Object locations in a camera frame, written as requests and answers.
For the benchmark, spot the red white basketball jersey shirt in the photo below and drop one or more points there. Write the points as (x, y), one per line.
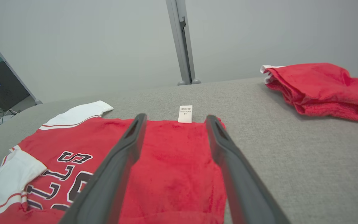
(172, 174)

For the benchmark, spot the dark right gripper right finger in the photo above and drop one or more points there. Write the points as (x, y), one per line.
(244, 186)

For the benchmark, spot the grey fabric padded work surface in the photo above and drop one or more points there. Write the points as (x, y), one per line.
(306, 171)

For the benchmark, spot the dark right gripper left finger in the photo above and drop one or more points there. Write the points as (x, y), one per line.
(110, 180)

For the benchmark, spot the red shorts with white stripe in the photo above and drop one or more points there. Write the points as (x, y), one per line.
(322, 90)

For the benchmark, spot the grey wall panel post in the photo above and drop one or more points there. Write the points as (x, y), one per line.
(182, 46)

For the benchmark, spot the grey glass partition frame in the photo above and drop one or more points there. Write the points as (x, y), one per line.
(38, 102)

